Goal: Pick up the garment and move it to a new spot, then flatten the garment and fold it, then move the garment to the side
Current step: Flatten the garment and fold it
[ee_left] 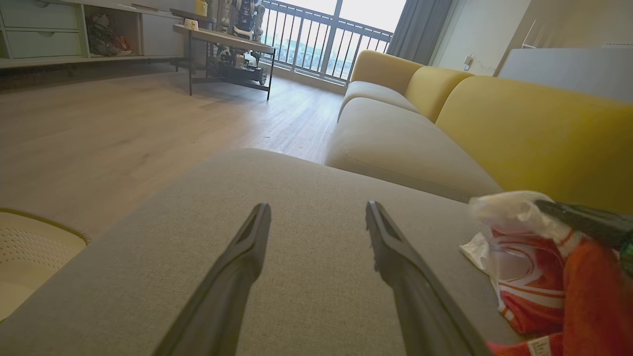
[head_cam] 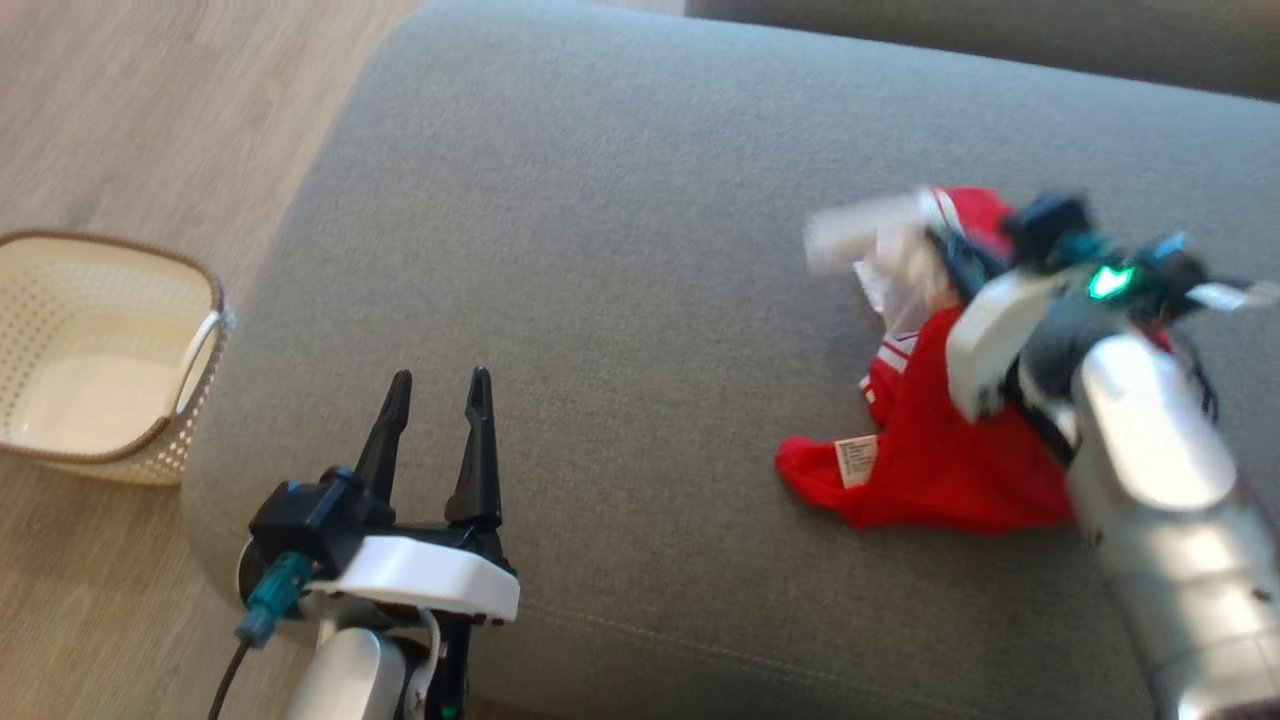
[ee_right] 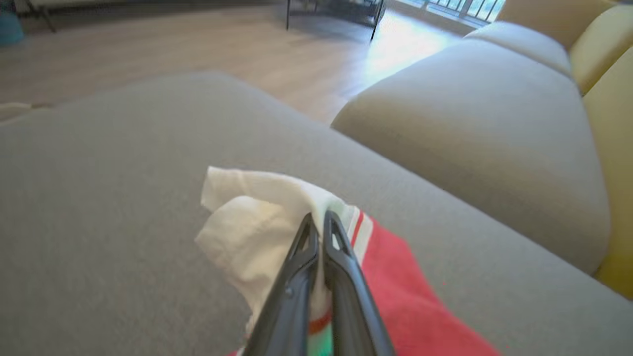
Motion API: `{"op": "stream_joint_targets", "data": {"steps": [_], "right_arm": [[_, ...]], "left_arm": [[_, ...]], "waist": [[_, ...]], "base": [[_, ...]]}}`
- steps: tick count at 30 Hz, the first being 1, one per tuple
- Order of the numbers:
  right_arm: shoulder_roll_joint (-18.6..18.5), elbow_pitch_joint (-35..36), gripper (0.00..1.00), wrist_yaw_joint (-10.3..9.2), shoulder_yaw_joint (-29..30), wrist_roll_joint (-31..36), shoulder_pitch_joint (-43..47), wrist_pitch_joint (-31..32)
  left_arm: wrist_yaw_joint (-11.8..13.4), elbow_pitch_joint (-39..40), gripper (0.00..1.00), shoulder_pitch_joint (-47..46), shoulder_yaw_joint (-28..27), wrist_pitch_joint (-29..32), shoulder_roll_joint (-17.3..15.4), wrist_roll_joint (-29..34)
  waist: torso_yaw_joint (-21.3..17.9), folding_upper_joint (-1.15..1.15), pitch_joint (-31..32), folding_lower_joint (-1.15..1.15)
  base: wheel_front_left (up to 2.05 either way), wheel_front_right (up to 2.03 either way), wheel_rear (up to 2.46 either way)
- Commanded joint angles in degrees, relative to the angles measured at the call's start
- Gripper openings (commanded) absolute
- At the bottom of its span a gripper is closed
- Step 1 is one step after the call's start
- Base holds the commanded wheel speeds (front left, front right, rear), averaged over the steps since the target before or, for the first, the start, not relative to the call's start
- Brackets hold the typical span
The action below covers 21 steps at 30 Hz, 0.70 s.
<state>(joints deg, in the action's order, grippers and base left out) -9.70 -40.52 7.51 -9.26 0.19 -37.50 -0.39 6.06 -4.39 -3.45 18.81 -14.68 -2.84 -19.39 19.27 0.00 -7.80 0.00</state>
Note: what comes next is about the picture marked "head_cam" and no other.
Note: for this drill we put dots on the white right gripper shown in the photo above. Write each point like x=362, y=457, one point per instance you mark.
x=995, y=345

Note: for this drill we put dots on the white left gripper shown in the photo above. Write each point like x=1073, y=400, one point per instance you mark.
x=430, y=575

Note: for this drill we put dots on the red jersey with white sleeves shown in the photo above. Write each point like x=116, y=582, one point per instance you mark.
x=940, y=460

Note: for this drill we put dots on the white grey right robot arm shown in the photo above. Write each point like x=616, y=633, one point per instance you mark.
x=1160, y=480

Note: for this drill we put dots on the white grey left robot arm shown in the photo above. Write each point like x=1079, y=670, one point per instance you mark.
x=350, y=670

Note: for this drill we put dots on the grey sofa back cushion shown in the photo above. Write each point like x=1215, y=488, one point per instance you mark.
x=1000, y=35

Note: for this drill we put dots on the grey sofa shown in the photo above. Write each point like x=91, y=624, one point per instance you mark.
x=650, y=250

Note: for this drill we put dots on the cream perforated laundry basket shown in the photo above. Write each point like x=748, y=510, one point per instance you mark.
x=100, y=370

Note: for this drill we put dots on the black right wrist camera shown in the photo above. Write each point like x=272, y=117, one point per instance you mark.
x=1060, y=225

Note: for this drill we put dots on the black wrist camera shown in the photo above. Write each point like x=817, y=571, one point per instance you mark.
x=305, y=515
x=1060, y=225

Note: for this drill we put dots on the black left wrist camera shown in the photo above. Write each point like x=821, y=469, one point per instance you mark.
x=305, y=515

